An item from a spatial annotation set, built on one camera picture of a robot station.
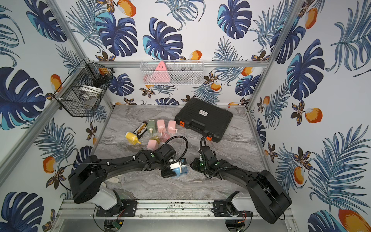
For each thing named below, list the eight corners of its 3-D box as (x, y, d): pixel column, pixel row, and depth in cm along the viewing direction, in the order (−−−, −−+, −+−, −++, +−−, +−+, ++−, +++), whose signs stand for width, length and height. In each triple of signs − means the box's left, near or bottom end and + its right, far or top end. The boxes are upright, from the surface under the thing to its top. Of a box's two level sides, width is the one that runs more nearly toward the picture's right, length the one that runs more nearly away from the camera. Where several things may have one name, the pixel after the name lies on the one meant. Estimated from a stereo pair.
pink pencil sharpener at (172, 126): (168, 134, 105) (167, 130, 100) (169, 125, 110) (168, 120, 106) (177, 134, 105) (176, 130, 100) (177, 125, 110) (177, 120, 106)
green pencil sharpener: (148, 134, 105) (146, 129, 100) (150, 125, 111) (148, 119, 106) (155, 134, 105) (153, 129, 100) (156, 125, 111) (155, 119, 106)
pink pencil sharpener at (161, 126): (157, 135, 105) (155, 129, 100) (158, 125, 111) (157, 119, 106) (165, 135, 105) (163, 129, 100) (166, 125, 111) (165, 119, 106)
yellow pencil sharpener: (127, 141, 102) (123, 135, 96) (131, 137, 104) (128, 131, 98) (137, 147, 99) (134, 141, 93) (141, 142, 102) (139, 136, 96)
